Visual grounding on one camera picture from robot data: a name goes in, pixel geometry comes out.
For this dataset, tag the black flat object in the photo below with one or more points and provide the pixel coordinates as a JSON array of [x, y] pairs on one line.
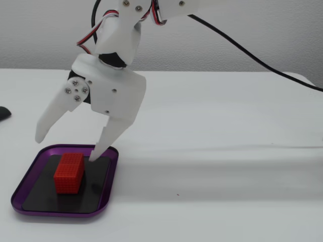
[[4, 113]]

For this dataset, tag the purple metal tray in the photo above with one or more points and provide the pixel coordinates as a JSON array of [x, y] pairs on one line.
[[27, 181]]

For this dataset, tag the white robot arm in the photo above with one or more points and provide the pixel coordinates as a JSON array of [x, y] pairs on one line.
[[121, 37]]

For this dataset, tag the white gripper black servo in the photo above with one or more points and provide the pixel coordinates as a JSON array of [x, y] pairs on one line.
[[118, 94]]

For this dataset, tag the red studded cube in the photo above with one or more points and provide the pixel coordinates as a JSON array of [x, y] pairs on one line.
[[68, 174]]

